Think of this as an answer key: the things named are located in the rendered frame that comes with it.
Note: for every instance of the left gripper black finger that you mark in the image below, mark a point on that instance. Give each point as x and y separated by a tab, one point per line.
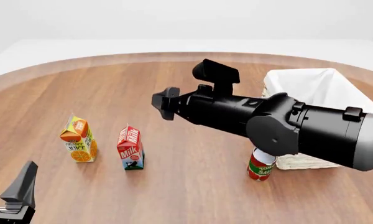
22	186

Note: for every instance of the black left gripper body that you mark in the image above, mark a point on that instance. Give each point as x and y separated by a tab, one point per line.
9	215

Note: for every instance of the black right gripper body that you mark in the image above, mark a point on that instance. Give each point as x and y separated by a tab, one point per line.
168	103

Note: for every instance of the black and grey right robot arm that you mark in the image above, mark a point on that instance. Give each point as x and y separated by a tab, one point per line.
323	135

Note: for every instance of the red milk carton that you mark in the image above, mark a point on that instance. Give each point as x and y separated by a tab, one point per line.
130	149

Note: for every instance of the white cloth basket liner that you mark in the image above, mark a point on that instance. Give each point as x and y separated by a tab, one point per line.
317	86

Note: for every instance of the pale wicker basket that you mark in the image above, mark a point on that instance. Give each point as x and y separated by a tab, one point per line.
307	162

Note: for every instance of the orange juice carton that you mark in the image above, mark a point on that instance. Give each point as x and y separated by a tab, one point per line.
80	142

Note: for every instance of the red tomato sauce can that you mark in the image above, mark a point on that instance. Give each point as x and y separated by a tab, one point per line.
260	169

